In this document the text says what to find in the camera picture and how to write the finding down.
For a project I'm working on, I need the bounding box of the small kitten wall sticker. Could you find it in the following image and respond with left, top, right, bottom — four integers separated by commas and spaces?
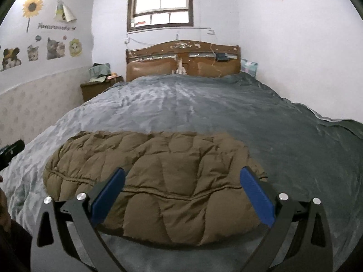
27, 44, 39, 62

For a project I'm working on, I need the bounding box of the sunflower wall sticker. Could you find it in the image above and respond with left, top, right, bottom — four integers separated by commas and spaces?
22, 0, 44, 32

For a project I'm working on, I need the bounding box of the brown puffer jacket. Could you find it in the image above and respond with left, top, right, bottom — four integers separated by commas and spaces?
42, 130, 268, 246

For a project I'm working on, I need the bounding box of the wooden bed headboard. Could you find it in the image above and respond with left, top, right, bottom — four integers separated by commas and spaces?
125, 40, 241, 82

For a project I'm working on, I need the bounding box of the lettering wall sticker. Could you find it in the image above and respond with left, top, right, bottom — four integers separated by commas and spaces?
37, 23, 76, 31

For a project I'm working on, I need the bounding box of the yellow cat wall sticker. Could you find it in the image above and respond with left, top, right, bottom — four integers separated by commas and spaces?
69, 38, 83, 57

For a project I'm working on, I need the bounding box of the puppy wall sticker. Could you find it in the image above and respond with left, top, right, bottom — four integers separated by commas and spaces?
0, 47, 22, 71

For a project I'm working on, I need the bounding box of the brown framed window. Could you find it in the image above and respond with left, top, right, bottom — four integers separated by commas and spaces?
127, 0, 195, 32

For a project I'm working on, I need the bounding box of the wooden nightstand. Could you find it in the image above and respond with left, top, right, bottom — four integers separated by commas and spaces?
80, 75, 125, 102

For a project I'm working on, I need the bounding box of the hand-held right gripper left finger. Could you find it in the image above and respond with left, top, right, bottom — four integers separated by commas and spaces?
31, 167, 127, 272

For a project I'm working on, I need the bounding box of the peeling paper wall sticker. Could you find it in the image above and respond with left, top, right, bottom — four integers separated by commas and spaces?
55, 0, 78, 23

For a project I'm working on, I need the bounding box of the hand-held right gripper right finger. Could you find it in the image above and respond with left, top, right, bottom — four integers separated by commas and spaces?
240, 166, 334, 272

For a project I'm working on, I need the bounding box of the bed with grey blanket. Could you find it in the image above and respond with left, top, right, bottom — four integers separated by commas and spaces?
0, 72, 363, 272

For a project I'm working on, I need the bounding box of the checked pillow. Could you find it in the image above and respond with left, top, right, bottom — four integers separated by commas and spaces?
240, 59, 258, 77

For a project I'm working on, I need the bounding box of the grey cat wall sticker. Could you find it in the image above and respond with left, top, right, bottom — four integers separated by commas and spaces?
46, 37, 66, 61

